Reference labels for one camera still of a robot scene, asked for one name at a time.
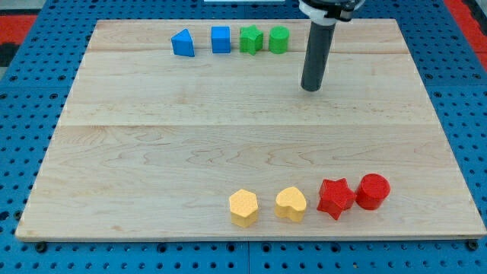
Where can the green cylinder block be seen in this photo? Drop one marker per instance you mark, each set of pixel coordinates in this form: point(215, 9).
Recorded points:
point(278, 39)

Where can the yellow hexagon block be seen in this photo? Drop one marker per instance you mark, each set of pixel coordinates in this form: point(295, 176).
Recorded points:
point(243, 208)

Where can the red cylinder block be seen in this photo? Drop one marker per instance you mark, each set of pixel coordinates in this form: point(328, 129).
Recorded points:
point(372, 191)

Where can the blue triangular prism block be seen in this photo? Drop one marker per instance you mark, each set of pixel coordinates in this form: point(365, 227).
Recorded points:
point(182, 44)

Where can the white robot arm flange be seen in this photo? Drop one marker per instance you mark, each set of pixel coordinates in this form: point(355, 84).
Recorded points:
point(328, 12)

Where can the light wooden board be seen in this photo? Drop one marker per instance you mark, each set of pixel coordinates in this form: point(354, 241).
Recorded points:
point(150, 145)

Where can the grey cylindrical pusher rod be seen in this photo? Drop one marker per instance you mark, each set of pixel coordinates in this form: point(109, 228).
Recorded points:
point(318, 46)

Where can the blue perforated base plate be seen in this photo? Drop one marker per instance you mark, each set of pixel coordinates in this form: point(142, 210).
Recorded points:
point(38, 79)

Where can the blue cube block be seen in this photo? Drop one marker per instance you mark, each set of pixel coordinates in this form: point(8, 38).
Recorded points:
point(221, 39)

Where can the green star block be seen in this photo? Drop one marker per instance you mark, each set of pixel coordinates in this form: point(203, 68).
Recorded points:
point(251, 39)

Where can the red star block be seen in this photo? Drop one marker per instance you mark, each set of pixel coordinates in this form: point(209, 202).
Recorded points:
point(335, 197)

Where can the yellow heart block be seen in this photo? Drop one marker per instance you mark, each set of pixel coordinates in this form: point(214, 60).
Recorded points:
point(290, 203)

